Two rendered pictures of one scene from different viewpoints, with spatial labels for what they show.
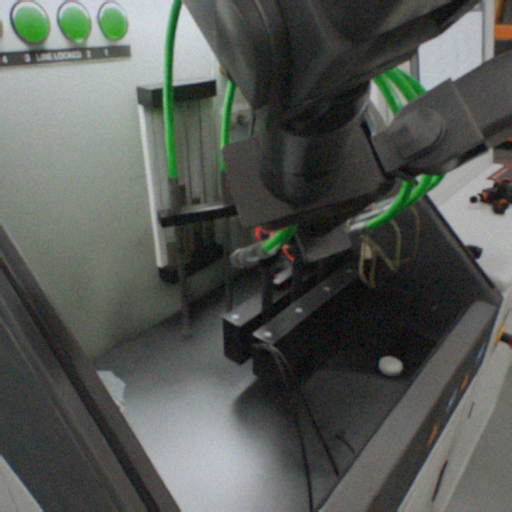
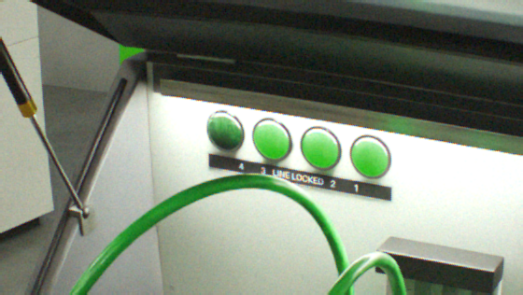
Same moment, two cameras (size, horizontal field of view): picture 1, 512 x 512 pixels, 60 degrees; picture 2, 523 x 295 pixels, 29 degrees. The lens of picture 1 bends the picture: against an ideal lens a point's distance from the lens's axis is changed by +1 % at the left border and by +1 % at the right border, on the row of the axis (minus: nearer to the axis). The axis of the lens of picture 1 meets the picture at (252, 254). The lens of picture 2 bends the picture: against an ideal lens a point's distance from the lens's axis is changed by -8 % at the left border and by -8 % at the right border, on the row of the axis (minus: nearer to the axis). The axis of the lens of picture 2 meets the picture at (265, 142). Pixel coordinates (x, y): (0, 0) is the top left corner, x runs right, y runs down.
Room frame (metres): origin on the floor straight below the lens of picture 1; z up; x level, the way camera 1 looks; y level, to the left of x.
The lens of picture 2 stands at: (0.41, -0.84, 1.81)
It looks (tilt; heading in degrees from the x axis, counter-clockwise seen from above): 21 degrees down; 79
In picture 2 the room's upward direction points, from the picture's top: 1 degrees counter-clockwise
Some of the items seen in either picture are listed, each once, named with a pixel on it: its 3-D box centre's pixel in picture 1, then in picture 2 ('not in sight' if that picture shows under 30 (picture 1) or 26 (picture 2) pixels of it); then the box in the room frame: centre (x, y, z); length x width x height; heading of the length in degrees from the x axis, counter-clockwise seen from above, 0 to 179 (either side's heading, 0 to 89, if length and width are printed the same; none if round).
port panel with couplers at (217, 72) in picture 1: (242, 118); not in sight; (0.91, 0.02, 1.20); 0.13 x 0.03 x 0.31; 139
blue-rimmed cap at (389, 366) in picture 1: (390, 366); not in sight; (0.60, -0.25, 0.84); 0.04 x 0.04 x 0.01
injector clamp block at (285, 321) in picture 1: (307, 317); not in sight; (0.65, -0.10, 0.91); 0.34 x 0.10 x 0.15; 139
